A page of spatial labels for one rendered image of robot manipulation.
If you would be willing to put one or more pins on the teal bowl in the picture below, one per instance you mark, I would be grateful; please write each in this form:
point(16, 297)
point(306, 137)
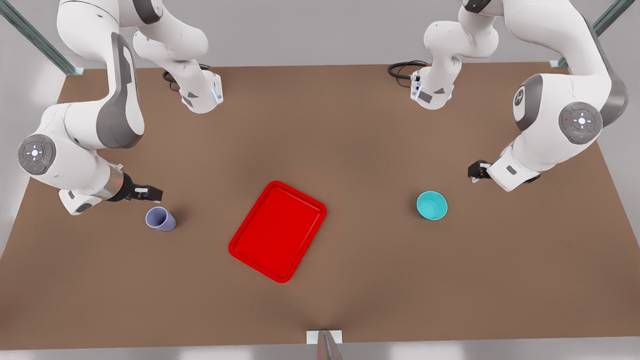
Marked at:
point(432, 205)

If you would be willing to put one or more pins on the red tray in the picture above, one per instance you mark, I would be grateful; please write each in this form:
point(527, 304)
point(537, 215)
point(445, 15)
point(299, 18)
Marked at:
point(278, 231)

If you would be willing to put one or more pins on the lavender cup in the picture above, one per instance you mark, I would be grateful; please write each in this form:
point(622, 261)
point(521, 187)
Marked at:
point(161, 219)

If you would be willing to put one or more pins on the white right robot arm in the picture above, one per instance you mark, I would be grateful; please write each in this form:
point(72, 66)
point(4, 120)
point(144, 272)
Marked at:
point(120, 105)

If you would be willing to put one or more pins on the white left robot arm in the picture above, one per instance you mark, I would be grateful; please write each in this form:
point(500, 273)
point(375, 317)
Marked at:
point(565, 120)

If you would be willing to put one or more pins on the silver frame post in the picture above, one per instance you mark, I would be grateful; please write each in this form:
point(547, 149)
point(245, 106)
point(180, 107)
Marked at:
point(597, 27)
point(35, 37)
point(326, 345)

